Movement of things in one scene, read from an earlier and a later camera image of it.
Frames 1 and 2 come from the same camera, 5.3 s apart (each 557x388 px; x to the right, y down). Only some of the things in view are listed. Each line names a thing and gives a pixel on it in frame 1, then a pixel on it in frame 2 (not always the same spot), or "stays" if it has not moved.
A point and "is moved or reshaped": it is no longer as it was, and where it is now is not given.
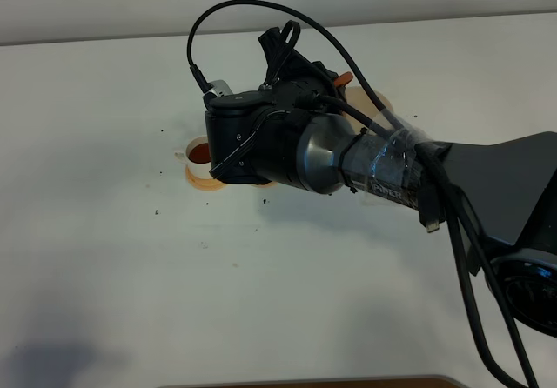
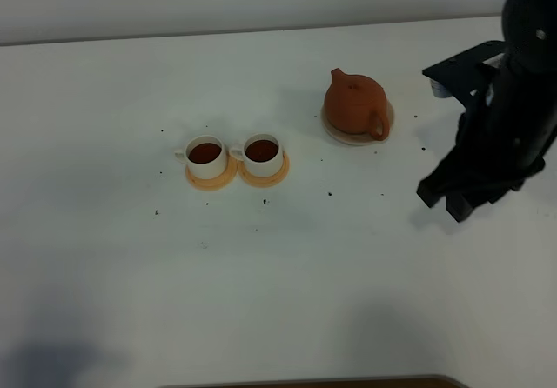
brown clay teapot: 343,79 is moved or reshaped
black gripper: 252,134 to 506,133
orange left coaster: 204,183 stays
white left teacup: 197,157 stays
